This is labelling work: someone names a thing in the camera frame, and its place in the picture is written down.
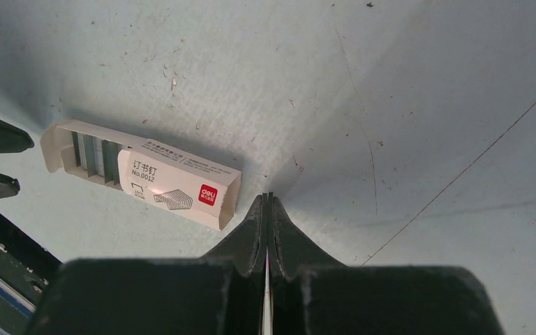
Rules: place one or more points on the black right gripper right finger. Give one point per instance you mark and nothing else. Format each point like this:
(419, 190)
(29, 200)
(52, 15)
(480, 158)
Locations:
(314, 293)

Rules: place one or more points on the staple box tray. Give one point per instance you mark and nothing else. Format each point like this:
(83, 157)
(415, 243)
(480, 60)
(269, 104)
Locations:
(86, 151)

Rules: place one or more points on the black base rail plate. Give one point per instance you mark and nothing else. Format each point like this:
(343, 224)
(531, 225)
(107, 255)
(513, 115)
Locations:
(26, 269)

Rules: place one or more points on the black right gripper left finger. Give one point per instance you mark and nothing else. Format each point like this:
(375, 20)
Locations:
(221, 292)

